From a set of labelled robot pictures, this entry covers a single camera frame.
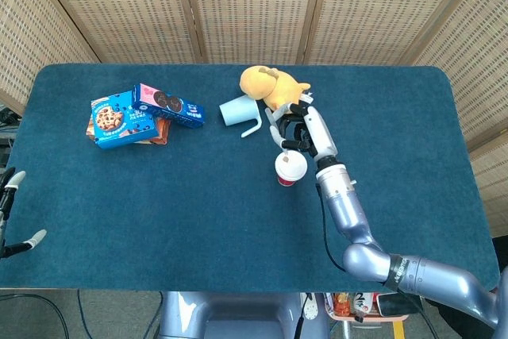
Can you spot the blue chocolate chip cookie box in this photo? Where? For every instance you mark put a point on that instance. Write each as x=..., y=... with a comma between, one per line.
x=119, y=120

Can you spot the orange cookie box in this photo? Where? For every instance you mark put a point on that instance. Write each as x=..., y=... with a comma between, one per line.
x=162, y=132

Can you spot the blue carpet table mat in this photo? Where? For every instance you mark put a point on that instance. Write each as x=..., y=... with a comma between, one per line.
x=198, y=216

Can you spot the red cup with white lid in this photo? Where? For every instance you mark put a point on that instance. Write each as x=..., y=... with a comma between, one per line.
x=291, y=168

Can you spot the dark blue Oreo box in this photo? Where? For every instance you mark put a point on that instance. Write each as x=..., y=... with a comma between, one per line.
x=170, y=106

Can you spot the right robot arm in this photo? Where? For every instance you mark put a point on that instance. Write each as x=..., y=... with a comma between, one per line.
x=349, y=212

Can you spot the pink snack basket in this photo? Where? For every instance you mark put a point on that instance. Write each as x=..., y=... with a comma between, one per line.
x=357, y=307

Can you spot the yellow plush dinosaur toy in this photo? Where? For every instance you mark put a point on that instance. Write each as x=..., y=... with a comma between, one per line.
x=274, y=87

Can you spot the grey robot torso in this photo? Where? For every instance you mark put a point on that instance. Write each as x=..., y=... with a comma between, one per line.
x=238, y=315

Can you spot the translucent white drinking straw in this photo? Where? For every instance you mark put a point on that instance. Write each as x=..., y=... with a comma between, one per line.
x=285, y=155

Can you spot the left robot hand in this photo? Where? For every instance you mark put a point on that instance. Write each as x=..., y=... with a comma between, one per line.
x=16, y=180

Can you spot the black smartphone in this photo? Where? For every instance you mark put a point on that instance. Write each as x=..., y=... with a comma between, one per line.
x=397, y=304

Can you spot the woven bamboo folding screen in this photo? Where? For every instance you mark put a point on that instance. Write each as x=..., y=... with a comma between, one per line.
x=254, y=5

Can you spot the light blue plastic mug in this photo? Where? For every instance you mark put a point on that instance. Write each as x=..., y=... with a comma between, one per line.
x=238, y=112

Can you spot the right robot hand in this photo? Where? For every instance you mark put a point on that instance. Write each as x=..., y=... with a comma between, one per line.
x=321, y=132

